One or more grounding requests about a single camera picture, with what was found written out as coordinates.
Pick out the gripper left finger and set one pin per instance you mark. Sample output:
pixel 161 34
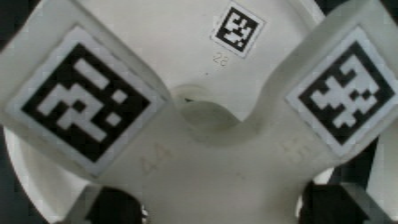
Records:
pixel 106 206

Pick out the white cross-shaped table base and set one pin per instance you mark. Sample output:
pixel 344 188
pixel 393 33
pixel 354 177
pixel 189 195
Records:
pixel 207 173

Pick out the white round table top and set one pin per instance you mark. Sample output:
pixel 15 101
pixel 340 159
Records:
pixel 189 40

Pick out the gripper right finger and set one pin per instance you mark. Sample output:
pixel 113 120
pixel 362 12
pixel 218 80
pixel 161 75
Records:
pixel 338 204

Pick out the white cylindrical table leg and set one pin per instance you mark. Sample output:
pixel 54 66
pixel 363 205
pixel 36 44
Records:
pixel 205 114

